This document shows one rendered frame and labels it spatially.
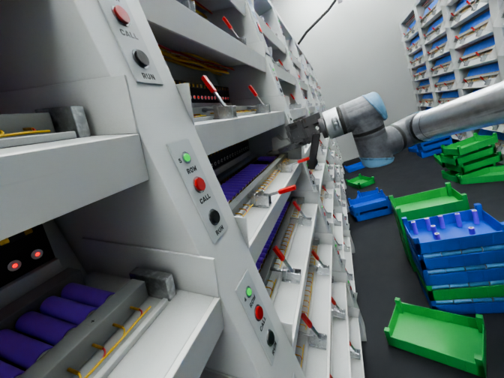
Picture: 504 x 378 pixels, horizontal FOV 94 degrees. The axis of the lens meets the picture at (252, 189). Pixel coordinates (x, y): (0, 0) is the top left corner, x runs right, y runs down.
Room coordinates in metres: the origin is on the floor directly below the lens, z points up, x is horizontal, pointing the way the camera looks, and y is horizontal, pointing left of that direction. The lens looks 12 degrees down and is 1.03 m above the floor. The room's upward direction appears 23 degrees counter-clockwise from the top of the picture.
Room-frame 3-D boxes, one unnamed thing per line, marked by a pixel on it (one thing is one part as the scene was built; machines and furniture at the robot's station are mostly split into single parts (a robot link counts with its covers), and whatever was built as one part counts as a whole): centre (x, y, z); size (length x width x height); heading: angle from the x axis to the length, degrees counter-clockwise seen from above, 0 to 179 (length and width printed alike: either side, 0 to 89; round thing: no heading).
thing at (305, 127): (0.78, -0.24, 0.98); 0.12 x 0.08 x 0.09; 65
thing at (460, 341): (0.77, -0.46, 0.04); 0.30 x 0.20 x 0.08; 41
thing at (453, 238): (0.89, -0.72, 0.36); 0.30 x 0.20 x 0.08; 65
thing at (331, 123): (0.75, -0.31, 0.97); 0.10 x 0.05 x 0.09; 155
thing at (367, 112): (0.71, -0.39, 0.97); 0.12 x 0.09 x 0.10; 65
